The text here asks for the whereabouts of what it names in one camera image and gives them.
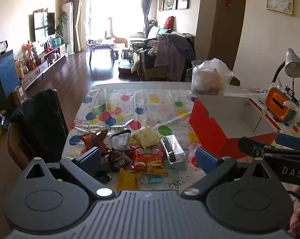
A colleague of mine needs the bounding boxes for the potted plant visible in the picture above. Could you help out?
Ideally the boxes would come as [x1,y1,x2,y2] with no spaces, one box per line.
[55,11,69,44]

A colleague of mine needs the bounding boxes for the grey desk lamp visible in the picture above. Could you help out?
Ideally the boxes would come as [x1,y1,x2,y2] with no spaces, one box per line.
[271,48,300,100]

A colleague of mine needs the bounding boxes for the yellow snack pouch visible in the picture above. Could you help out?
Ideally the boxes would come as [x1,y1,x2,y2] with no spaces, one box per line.
[116,168,142,192]

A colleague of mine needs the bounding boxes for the orange brown snack packet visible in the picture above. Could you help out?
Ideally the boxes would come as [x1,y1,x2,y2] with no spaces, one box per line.
[80,130,108,153]

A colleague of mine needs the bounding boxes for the wooden television cabinet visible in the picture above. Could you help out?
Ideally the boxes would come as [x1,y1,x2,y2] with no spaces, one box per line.
[18,43,68,90]

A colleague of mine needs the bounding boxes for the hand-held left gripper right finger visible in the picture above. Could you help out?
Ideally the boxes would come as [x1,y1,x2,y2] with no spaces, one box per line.
[181,147,280,200]

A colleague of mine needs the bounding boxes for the blue front cabinet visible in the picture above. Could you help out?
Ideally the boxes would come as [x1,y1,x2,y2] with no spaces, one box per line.
[0,50,20,115]

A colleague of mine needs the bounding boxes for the white black snack packet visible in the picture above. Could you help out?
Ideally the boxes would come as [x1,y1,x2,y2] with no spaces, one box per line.
[111,129,132,151]

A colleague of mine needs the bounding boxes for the wooden coffee table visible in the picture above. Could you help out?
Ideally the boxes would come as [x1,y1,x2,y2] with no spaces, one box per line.
[87,38,116,64]

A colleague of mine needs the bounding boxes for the person's right hand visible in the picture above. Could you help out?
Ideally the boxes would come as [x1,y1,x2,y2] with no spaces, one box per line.
[288,192,300,238]

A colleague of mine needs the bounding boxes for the polka dot tablecloth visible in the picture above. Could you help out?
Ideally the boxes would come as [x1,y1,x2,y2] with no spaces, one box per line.
[65,83,300,195]

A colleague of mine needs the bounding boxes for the orange tissue box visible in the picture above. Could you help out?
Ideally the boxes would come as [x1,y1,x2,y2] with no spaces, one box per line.
[266,87,300,122]

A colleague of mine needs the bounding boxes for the grey clothes pile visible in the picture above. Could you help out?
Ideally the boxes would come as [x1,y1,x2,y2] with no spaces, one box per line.
[147,33,196,80]

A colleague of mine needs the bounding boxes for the dark floor cushion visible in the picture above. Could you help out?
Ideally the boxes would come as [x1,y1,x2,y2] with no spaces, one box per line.
[118,61,138,74]

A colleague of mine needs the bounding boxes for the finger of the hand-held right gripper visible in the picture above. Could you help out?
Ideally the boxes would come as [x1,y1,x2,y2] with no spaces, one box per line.
[238,136,300,158]
[272,133,300,151]

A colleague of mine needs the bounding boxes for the black jacket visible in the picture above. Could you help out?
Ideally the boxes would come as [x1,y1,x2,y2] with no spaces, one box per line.
[11,89,69,165]

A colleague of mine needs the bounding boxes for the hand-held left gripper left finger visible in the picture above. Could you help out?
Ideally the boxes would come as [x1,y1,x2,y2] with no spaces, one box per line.
[23,147,115,201]

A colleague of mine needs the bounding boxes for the white standing air conditioner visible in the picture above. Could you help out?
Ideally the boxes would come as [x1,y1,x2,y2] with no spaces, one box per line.
[62,2,74,54]

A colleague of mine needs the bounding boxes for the silver snack packet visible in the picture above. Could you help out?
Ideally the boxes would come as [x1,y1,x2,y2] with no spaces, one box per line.
[161,134,186,165]

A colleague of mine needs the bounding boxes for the dark sofa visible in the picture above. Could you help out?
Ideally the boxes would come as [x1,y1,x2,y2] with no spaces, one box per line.
[129,26,198,80]

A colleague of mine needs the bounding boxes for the red snack packet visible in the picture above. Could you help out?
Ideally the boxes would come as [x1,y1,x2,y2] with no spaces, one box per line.
[126,144,168,177]

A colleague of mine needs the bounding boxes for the television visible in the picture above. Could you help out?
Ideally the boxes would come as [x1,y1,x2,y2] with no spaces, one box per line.
[29,12,55,41]

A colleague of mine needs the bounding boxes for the brown chocolate packet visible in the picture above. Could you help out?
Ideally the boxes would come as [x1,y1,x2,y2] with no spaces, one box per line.
[101,149,133,173]

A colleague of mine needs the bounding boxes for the grey curtain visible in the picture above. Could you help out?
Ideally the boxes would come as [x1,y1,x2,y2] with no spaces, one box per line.
[140,0,154,31]
[72,0,84,53]

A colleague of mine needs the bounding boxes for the clear plastic container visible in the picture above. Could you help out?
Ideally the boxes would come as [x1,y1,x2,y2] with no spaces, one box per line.
[191,58,234,96]

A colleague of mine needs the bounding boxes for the pale yellow snack packet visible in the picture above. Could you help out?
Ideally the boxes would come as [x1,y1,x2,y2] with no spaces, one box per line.
[131,127,164,148]

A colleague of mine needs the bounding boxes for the brown door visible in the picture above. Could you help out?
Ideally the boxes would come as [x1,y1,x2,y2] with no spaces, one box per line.
[208,0,247,70]

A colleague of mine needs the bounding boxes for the red cardboard box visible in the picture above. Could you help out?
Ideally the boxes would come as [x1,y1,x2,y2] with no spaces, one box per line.
[189,95,282,160]

